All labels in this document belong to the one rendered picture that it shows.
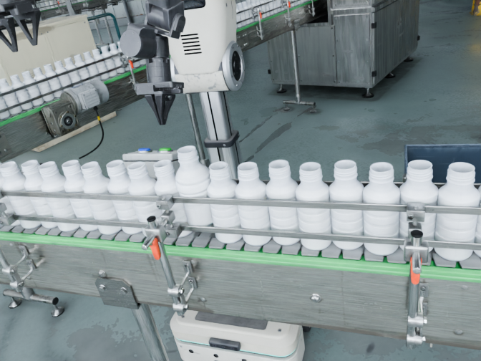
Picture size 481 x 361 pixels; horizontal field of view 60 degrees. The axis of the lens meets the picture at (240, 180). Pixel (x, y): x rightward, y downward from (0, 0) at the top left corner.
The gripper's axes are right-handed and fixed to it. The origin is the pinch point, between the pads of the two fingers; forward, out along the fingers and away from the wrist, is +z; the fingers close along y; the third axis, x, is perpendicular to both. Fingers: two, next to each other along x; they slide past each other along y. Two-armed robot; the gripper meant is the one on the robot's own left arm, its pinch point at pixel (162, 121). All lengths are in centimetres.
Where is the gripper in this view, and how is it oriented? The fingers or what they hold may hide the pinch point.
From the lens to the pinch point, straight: 104.1
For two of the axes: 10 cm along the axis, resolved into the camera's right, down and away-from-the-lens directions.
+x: 3.5, -1.8, 9.2
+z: 0.4, 9.8, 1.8
